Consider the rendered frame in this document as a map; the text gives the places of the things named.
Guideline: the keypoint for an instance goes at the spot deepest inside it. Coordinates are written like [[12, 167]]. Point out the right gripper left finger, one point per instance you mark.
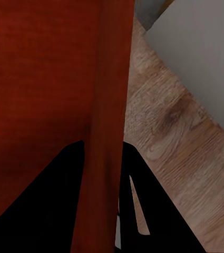
[[42, 218]]

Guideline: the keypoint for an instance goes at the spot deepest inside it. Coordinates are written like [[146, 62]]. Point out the storage box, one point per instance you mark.
[[64, 71]]

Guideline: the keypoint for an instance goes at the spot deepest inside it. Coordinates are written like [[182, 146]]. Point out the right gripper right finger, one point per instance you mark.
[[169, 232]]

